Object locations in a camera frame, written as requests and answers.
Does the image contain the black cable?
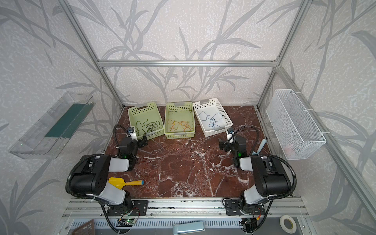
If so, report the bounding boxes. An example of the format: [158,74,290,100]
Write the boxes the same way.
[134,118,162,135]

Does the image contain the light green basket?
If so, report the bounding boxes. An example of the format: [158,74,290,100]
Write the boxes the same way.
[128,102,165,140]
[164,102,195,140]

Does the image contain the blue cable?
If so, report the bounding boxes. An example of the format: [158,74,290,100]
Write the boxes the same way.
[197,110,224,128]

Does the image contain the orange cable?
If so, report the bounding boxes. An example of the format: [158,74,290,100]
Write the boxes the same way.
[166,118,193,133]

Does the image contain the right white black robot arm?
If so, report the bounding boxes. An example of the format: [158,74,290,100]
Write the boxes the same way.
[219,125,297,219]

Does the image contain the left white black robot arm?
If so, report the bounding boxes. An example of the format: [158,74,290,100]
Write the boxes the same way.
[65,124,148,212]

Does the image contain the yellow toy shovel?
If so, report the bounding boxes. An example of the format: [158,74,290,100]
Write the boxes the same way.
[108,177,145,190]

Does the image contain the white perforated plastic basket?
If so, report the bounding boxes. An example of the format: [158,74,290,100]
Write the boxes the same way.
[193,98,233,137]

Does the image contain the white tape roll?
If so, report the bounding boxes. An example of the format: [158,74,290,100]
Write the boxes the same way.
[280,214,297,234]

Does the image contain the light blue flat box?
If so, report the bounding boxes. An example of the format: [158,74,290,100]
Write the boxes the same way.
[172,221,205,235]

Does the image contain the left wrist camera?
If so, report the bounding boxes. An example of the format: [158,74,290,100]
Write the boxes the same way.
[127,126,138,141]

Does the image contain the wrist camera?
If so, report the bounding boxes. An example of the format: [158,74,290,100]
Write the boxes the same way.
[127,126,138,141]
[226,128,235,144]

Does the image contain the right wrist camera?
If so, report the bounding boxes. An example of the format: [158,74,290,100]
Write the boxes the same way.
[226,128,235,144]

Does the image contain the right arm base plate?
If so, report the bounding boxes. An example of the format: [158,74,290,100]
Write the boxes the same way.
[222,198,265,217]

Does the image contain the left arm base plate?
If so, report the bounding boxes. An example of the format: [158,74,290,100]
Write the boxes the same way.
[107,200,149,216]

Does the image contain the white wire mesh basket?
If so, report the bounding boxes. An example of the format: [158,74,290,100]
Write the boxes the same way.
[266,89,327,160]

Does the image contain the clear plastic wall shelf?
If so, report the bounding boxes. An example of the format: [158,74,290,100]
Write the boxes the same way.
[9,92,96,160]

